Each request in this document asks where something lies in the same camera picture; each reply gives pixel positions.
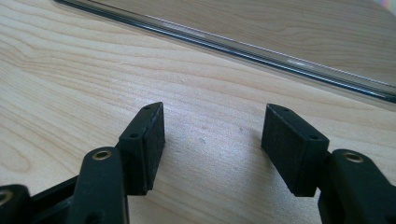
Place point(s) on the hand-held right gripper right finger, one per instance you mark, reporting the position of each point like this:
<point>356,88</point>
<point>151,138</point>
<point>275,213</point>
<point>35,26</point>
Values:
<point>292,152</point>

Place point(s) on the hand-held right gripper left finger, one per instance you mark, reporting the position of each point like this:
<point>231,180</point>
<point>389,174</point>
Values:
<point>140,155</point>

